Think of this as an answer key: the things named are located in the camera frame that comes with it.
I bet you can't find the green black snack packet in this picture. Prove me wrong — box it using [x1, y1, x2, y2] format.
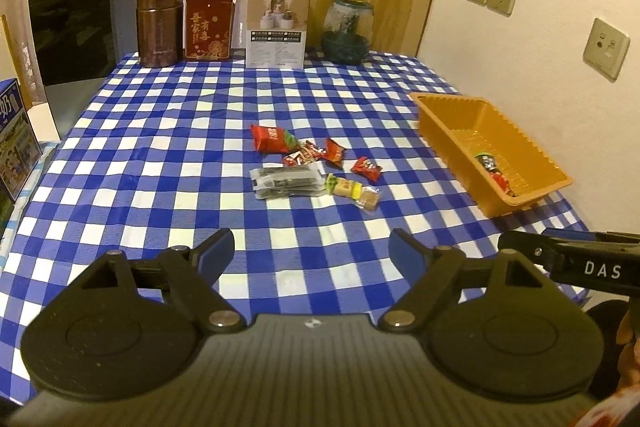
[475, 153, 501, 174]

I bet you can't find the clear brown candy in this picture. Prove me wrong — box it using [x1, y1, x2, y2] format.
[355, 186, 381, 211]

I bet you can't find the clear sesame snack packet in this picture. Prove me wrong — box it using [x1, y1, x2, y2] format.
[250, 165, 326, 199]

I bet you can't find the person's right hand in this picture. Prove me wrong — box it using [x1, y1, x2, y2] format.
[616, 311, 640, 391]

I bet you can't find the orange plastic tray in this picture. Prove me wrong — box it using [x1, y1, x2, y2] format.
[411, 92, 572, 218]

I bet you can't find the blue milk carton box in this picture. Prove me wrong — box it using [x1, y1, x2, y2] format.
[0, 78, 41, 202]

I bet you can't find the red candy packet right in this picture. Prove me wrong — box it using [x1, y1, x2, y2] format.
[350, 156, 383, 184]

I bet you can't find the yellow green candy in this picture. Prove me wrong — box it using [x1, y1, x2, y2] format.
[326, 173, 362, 200]

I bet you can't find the red green snack packet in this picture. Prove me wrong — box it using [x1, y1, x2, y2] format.
[250, 124, 300, 154]

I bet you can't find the small red candy packet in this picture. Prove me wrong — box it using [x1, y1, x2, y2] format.
[322, 138, 345, 169]

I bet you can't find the blue white checkered tablecloth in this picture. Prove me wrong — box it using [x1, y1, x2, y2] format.
[1, 53, 582, 402]

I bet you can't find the red white candy wrapper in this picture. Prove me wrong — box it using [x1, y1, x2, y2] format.
[282, 141, 326, 167]

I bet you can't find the red gold tin box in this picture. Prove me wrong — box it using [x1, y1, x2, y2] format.
[184, 0, 235, 61]

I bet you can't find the black flat appliance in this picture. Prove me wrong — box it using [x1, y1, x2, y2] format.
[28, 0, 137, 136]

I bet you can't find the brown metal canister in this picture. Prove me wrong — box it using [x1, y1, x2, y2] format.
[137, 0, 183, 67]

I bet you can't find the green glass jar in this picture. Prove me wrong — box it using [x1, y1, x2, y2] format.
[321, 0, 374, 65]

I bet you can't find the white product box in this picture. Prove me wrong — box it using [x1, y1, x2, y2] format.
[244, 0, 310, 69]

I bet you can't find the single wall socket plate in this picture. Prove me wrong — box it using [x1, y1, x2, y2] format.
[582, 17, 630, 82]

